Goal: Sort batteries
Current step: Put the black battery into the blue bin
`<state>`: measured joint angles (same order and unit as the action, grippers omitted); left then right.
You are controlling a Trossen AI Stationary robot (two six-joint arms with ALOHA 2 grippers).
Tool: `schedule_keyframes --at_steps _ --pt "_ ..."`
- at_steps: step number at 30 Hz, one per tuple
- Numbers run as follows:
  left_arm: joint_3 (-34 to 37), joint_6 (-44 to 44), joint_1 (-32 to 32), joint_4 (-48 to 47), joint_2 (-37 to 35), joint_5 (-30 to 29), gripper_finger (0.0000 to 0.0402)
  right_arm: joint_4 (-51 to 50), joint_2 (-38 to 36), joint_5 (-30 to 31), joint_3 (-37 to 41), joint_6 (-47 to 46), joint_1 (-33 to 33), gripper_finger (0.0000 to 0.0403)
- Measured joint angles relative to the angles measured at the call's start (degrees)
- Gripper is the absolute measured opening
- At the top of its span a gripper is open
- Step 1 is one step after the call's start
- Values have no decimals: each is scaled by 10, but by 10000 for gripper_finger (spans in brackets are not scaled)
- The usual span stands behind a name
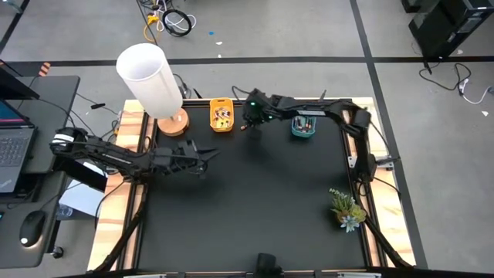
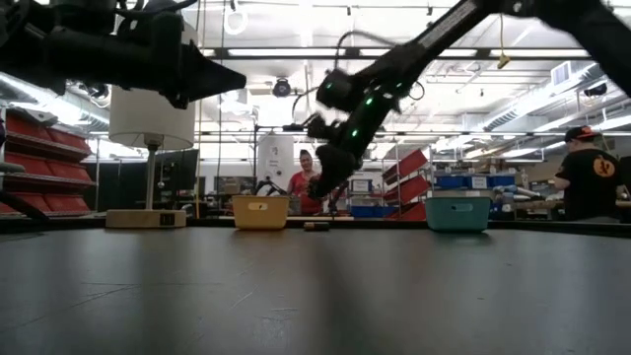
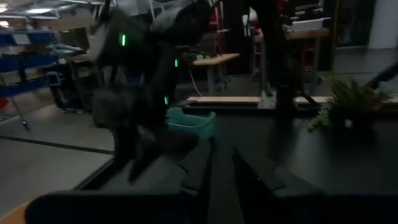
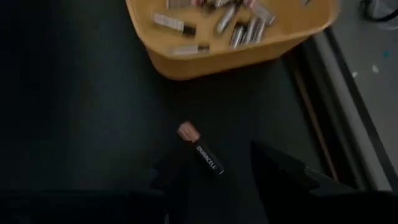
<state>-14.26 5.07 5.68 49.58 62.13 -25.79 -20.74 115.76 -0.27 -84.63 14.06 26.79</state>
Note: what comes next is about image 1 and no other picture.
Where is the dark grey desk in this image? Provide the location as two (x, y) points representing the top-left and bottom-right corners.
(0, 171), (69, 270)

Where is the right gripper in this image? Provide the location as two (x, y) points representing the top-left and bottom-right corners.
(242, 89), (276, 131)

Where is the white floor cable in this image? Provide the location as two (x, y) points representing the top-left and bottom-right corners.
(154, 0), (198, 34)

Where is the black computer mouse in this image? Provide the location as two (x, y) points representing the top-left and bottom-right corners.
(19, 210), (47, 248)

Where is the white adapter cable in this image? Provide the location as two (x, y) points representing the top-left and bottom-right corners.
(458, 78), (494, 105)

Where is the black lamp cord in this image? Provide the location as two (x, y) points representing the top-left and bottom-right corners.
(172, 73), (193, 100)

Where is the teal plastic basket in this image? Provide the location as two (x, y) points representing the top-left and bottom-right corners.
(290, 114), (317, 139)

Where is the coiled black cable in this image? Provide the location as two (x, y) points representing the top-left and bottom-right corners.
(161, 8), (193, 39)

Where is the black equipment cabinet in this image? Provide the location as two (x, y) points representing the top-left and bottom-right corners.
(401, 0), (494, 61)

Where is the yellow floor cable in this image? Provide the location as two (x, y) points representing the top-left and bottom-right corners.
(143, 13), (161, 43)

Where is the yellow plastic basket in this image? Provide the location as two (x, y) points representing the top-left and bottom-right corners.
(209, 97), (235, 133)

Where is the black laptop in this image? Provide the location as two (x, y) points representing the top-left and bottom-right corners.
(0, 99), (39, 194)

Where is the white shade wooden lamp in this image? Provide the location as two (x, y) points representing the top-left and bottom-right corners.
(115, 42), (191, 137)

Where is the black monitor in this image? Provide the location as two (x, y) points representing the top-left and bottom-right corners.
(0, 59), (39, 100)

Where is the black floor cable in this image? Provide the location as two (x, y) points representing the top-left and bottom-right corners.
(418, 61), (472, 93)

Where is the black rounded object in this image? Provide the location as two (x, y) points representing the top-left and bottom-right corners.
(255, 253), (283, 277)

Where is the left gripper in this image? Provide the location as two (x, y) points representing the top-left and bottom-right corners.
(169, 139), (221, 179)

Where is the white box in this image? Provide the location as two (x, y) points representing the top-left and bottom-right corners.
(57, 161), (107, 221)

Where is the artificial succulent plant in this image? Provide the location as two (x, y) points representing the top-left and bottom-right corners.
(328, 188), (367, 234)

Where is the black desk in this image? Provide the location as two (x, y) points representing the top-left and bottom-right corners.
(0, 75), (81, 175)

